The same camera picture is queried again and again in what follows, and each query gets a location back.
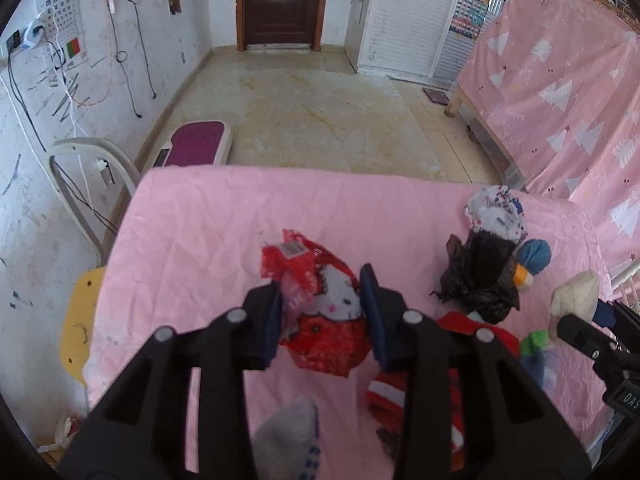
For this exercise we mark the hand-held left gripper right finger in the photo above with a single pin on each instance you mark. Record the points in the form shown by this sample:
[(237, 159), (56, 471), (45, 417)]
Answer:
[(372, 310)]

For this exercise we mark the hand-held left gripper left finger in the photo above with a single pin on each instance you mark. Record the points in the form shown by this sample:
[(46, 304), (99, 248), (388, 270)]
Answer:
[(272, 320)]

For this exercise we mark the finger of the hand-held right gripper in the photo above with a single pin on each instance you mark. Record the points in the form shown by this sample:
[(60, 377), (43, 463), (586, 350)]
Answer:
[(603, 314), (585, 335)]

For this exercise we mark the cream soft item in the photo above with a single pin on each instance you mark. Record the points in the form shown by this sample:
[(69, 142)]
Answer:
[(575, 295)]

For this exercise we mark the red cartoon snack bag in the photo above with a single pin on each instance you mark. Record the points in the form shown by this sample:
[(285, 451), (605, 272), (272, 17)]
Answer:
[(325, 345)]

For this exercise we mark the blue cloth ball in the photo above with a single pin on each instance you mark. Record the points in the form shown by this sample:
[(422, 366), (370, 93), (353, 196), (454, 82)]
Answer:
[(536, 255)]

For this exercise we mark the person's left hand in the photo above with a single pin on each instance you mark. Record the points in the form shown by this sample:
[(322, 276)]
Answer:
[(287, 440)]

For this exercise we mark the green cloth piece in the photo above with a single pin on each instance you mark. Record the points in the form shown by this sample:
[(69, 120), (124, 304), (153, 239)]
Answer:
[(535, 341)]

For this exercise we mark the red white striped sock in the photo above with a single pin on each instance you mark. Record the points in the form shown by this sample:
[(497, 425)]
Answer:
[(390, 395)]

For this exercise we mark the pink tablecloth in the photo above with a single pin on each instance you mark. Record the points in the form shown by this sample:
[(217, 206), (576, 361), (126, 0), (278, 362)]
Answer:
[(200, 235)]

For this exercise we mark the black plastic bag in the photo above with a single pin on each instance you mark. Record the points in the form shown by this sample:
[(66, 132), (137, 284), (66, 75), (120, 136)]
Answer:
[(480, 270)]

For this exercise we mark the white patterned crumpled wrapper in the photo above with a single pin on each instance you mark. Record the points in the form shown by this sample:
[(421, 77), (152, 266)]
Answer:
[(492, 212)]

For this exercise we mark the yellow stool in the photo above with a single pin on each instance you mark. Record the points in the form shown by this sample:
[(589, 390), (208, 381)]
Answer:
[(80, 320)]

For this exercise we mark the purple white floor scale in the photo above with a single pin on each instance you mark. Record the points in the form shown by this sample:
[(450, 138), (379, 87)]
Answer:
[(197, 140)]

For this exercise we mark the white plastic chair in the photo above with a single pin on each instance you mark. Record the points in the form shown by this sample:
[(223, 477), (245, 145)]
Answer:
[(120, 160)]

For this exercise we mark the dark floor mat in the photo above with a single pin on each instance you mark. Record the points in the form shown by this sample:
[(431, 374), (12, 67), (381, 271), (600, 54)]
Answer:
[(437, 96)]

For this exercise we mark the pink printed bed sheet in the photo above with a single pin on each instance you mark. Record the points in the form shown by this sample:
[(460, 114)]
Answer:
[(550, 85)]

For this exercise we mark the white plastic bag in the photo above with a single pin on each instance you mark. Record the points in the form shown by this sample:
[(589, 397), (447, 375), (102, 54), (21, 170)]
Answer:
[(65, 432)]

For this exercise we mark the white louvered cabinet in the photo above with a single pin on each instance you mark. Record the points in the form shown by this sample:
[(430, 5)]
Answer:
[(405, 20)]

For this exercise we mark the dark brown door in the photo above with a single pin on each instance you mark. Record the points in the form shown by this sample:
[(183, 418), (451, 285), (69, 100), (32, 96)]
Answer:
[(280, 5)]

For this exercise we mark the white blue power adapter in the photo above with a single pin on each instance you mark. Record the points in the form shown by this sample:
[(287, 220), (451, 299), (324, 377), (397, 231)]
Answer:
[(34, 34)]

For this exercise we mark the eye chart poster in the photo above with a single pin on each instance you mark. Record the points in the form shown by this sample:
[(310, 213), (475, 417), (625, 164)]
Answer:
[(65, 10)]

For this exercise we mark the white crib rail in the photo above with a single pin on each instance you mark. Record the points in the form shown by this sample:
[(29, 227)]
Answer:
[(631, 285)]

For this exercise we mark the wooden bed frame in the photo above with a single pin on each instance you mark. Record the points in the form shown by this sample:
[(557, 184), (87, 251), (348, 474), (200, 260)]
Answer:
[(480, 120)]

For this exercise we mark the colourful wall poster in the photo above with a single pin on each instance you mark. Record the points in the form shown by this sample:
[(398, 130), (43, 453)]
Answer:
[(472, 5)]

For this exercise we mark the brown wall socket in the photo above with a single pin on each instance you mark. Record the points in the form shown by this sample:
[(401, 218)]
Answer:
[(174, 2)]

